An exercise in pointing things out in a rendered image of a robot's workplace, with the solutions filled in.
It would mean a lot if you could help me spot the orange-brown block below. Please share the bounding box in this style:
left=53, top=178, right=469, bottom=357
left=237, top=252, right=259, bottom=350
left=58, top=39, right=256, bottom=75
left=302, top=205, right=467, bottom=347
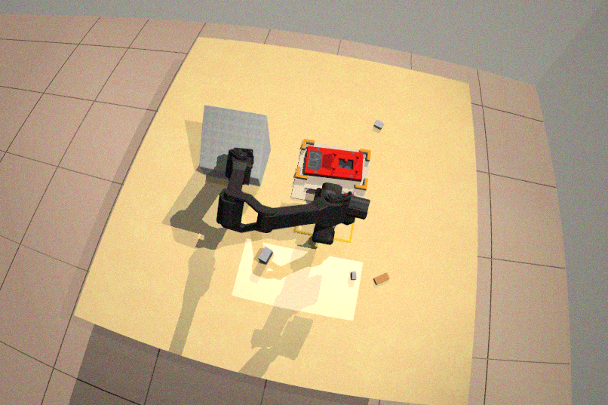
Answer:
left=374, top=272, right=389, bottom=285

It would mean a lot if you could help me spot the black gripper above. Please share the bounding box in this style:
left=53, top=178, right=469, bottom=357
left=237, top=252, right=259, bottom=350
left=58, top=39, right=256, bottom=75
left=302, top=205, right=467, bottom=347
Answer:
left=312, top=183, right=342, bottom=245

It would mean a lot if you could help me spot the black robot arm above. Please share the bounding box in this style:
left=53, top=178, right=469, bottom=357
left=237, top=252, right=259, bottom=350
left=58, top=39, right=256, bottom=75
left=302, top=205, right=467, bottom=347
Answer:
left=216, top=148, right=370, bottom=233

